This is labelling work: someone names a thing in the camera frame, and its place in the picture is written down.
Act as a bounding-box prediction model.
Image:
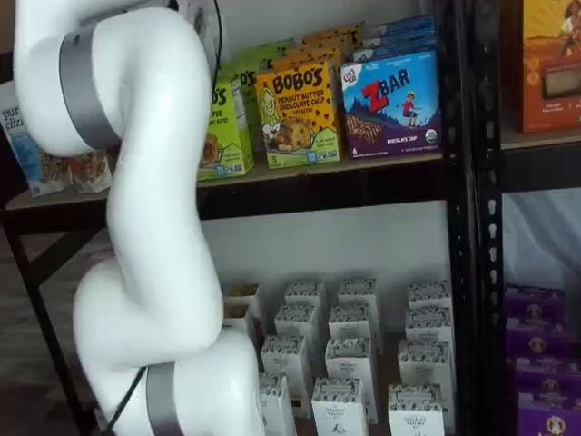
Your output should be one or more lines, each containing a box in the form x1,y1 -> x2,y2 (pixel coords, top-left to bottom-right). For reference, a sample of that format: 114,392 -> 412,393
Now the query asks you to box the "orange label granola bag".
38,149 -> 113,195

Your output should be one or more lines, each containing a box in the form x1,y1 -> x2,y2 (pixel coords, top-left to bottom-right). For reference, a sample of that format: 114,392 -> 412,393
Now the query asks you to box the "white patterned small carton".
404,305 -> 453,347
337,277 -> 379,311
260,335 -> 307,379
324,337 -> 373,388
327,302 -> 375,342
311,377 -> 367,436
406,281 -> 453,315
387,384 -> 446,436
273,302 -> 321,347
398,339 -> 452,392
258,372 -> 299,436
284,281 -> 326,315

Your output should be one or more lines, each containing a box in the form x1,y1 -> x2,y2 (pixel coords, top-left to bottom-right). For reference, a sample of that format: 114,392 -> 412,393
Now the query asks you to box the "black metal shelving rack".
474,0 -> 581,436
0,49 -> 476,436

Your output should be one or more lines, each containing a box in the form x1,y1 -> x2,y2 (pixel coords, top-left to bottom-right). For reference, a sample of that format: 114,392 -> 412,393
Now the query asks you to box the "translucent plastic sheet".
501,188 -> 581,292

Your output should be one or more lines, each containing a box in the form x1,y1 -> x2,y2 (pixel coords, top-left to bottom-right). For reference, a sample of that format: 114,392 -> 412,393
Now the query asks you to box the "orange snack box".
516,0 -> 581,134

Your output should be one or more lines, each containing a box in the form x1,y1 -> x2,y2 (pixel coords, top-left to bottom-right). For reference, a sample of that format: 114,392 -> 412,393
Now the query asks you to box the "yellow label granola box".
222,282 -> 261,312
222,304 -> 253,340

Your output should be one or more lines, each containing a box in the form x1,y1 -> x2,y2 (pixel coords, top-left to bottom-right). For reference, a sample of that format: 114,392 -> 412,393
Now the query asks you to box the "blue ZBar box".
352,38 -> 438,63
340,48 -> 444,160
362,26 -> 437,46
375,15 -> 436,33

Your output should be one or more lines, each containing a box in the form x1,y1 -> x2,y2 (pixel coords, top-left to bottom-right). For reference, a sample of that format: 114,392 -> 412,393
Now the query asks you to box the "blue label granola bag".
0,81 -> 49,200

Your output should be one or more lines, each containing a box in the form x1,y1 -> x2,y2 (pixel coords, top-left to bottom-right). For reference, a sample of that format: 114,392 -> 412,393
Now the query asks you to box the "green Bobo's apple pie box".
225,63 -> 261,154
195,84 -> 255,182
235,38 -> 299,74

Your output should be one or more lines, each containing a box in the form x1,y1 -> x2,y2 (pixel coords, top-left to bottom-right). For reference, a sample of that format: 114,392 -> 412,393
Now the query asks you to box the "yellow Bobo's peanut butter box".
301,21 -> 366,51
271,45 -> 342,74
254,66 -> 341,171

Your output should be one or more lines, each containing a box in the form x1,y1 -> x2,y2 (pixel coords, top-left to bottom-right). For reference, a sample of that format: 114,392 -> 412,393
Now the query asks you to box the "purple snack box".
504,317 -> 571,362
516,399 -> 581,436
504,283 -> 567,322
512,356 -> 581,403

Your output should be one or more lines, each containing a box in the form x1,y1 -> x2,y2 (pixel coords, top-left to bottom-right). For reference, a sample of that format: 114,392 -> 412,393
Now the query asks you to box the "wooden shelf board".
501,128 -> 581,152
4,152 -> 445,210

